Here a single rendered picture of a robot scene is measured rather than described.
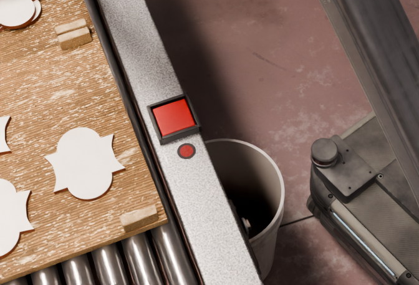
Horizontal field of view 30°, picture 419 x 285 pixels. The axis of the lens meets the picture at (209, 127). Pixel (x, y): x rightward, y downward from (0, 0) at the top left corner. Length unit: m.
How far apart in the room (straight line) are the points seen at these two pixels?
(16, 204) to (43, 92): 0.22
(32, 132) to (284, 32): 1.43
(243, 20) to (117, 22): 1.21
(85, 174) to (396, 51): 0.71
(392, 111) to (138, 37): 0.84
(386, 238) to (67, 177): 0.96
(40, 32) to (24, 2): 0.07
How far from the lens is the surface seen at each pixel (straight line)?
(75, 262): 1.25
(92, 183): 1.28
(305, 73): 2.54
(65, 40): 1.44
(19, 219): 1.28
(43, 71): 1.44
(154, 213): 1.22
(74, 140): 1.32
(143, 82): 1.41
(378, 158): 2.10
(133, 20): 1.50
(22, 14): 1.51
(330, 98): 2.48
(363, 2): 0.69
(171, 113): 1.34
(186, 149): 1.32
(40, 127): 1.37
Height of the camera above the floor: 2.04
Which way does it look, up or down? 57 degrees down
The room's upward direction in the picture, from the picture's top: 7 degrees counter-clockwise
